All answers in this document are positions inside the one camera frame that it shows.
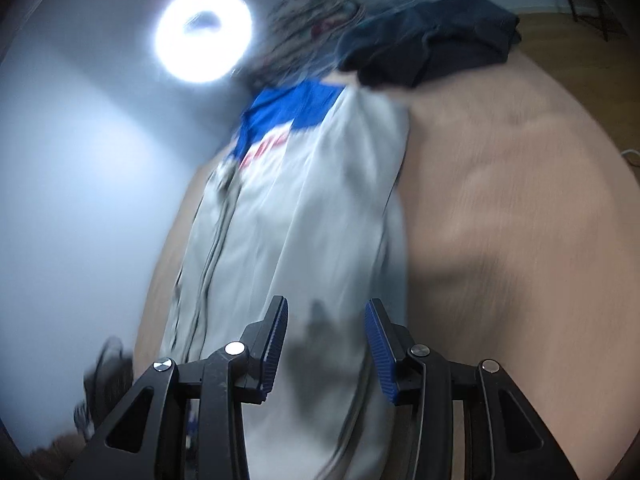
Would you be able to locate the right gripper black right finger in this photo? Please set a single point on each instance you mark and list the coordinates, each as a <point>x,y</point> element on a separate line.
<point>395,355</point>

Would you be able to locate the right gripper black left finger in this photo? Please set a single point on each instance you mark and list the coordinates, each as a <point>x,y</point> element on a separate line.
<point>263,341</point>

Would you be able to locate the white ring light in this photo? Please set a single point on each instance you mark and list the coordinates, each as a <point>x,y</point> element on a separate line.
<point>200,41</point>

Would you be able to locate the tan bed blanket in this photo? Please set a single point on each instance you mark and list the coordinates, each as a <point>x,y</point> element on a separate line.
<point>523,226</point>

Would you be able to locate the dark navy clothes pile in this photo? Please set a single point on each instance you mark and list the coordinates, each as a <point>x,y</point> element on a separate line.
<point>427,40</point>

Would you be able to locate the grey and blue work jacket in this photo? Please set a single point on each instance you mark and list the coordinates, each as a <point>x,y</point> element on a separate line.
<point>305,207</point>

